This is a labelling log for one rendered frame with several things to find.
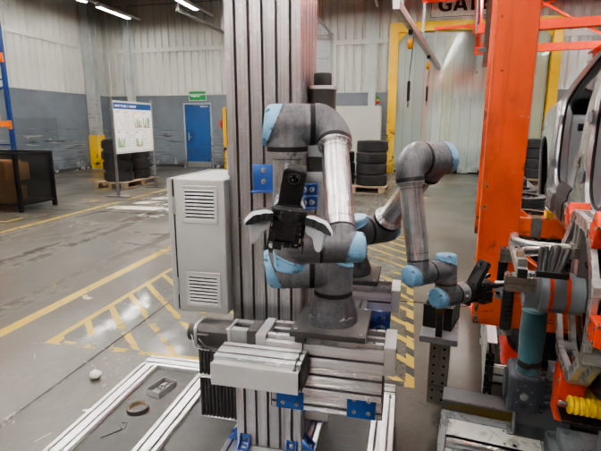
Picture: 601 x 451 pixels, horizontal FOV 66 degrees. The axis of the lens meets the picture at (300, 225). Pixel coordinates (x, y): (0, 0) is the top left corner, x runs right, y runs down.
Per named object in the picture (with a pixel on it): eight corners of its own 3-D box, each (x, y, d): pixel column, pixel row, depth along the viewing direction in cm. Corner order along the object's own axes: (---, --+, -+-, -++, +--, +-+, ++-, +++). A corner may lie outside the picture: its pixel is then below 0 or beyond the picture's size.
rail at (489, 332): (502, 387, 224) (506, 345, 219) (480, 384, 227) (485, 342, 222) (489, 255, 450) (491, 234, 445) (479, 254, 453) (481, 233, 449)
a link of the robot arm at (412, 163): (405, 139, 149) (420, 290, 150) (430, 138, 154) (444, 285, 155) (382, 145, 159) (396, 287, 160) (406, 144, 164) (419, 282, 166)
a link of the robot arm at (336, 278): (355, 295, 136) (356, 251, 133) (309, 295, 136) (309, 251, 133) (350, 282, 148) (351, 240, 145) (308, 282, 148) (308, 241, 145)
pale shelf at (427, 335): (457, 347, 211) (457, 341, 210) (419, 341, 217) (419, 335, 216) (460, 312, 250) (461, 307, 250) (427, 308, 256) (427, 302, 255)
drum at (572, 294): (595, 324, 149) (600, 282, 146) (521, 315, 157) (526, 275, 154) (585, 308, 162) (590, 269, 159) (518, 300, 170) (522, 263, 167)
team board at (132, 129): (129, 198, 924) (121, 96, 883) (106, 197, 935) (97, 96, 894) (166, 188, 1066) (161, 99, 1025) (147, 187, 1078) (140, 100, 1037)
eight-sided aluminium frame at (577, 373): (600, 415, 135) (628, 234, 124) (575, 411, 137) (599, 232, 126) (567, 337, 185) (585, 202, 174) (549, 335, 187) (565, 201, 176)
